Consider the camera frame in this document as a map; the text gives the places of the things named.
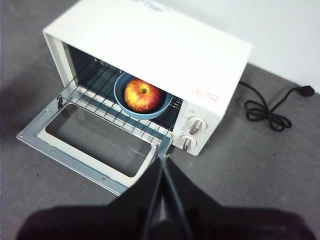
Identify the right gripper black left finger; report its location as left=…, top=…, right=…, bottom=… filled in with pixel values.
left=16, top=156, right=165, bottom=240

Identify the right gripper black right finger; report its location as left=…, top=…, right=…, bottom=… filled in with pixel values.
left=164, top=156, right=317, bottom=240

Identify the oven door with tan handle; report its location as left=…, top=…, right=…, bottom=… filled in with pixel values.
left=16, top=96, right=174, bottom=197

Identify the blue bowl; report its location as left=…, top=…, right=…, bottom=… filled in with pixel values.
left=113, top=72, right=173, bottom=121

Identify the red yellow apple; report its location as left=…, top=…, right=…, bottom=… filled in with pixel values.
left=124, top=77, right=163, bottom=113

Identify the tan oven knob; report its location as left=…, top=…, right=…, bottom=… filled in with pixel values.
left=187, top=116, right=208, bottom=135
left=180, top=134, right=198, bottom=152

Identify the white toaster oven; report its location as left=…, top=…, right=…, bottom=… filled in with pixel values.
left=42, top=0, right=254, bottom=157

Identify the metal oven wire rack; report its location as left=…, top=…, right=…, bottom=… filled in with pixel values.
left=59, top=58, right=185, bottom=146

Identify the black oven power cable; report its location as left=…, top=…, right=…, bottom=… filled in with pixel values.
left=238, top=81, right=315, bottom=132

